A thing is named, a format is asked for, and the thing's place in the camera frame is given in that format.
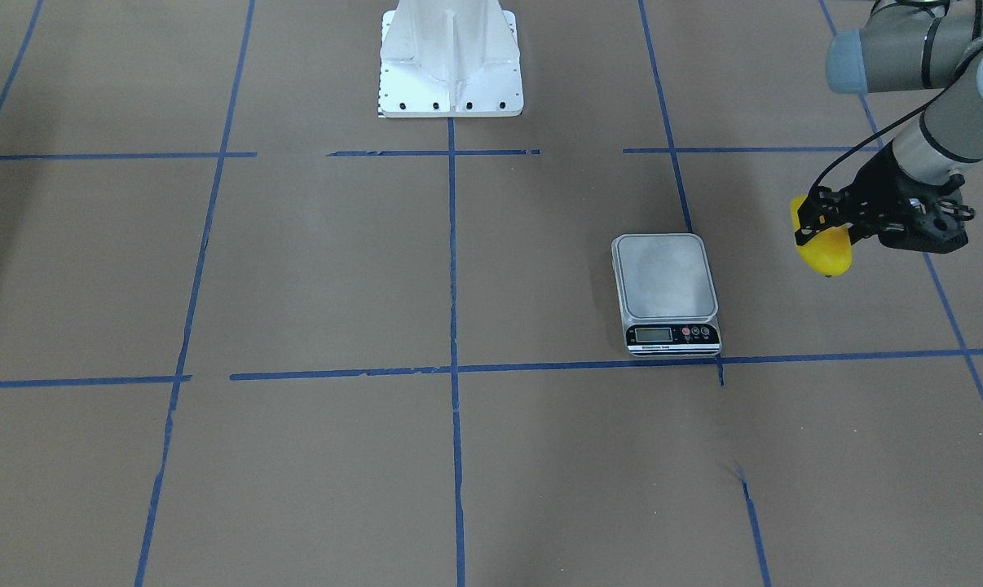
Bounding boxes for yellow mango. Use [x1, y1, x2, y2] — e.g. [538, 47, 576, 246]
[790, 194, 853, 277]

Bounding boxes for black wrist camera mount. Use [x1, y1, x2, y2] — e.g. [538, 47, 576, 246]
[878, 191, 976, 255]

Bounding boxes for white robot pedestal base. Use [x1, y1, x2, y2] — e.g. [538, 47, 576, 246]
[377, 1, 525, 118]

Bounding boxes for silver digital kitchen scale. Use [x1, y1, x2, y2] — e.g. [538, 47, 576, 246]
[611, 233, 722, 358]

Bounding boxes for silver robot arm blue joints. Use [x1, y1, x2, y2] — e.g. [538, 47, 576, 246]
[826, 1, 983, 186]

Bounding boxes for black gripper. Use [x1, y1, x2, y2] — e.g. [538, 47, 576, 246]
[793, 143, 961, 248]

